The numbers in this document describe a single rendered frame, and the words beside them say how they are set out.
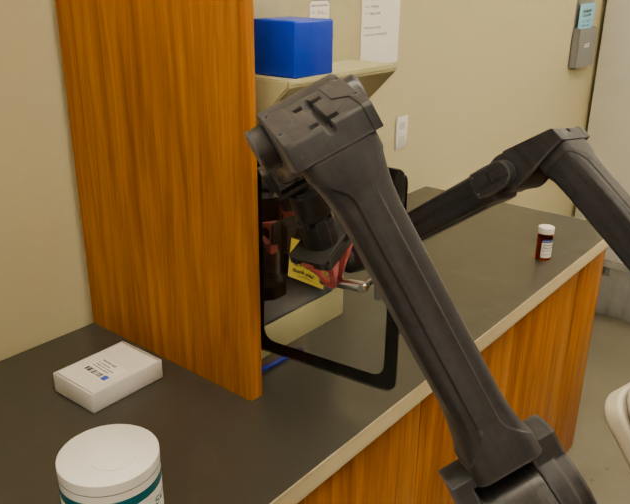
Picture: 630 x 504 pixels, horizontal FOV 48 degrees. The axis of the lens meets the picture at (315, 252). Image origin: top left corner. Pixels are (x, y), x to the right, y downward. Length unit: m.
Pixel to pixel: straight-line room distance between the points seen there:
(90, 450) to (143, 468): 0.08
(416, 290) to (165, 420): 0.81
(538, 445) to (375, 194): 0.25
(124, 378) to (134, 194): 0.35
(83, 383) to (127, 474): 0.44
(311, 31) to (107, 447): 0.71
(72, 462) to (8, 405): 0.45
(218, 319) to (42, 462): 0.37
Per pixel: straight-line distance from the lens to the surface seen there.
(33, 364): 1.54
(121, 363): 1.41
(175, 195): 1.29
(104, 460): 0.98
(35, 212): 1.55
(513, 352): 1.89
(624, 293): 3.95
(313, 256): 1.08
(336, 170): 0.54
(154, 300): 1.44
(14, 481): 1.23
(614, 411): 0.71
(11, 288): 1.57
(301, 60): 1.19
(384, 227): 0.55
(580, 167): 1.02
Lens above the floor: 1.67
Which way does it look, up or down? 22 degrees down
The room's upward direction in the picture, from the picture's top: straight up
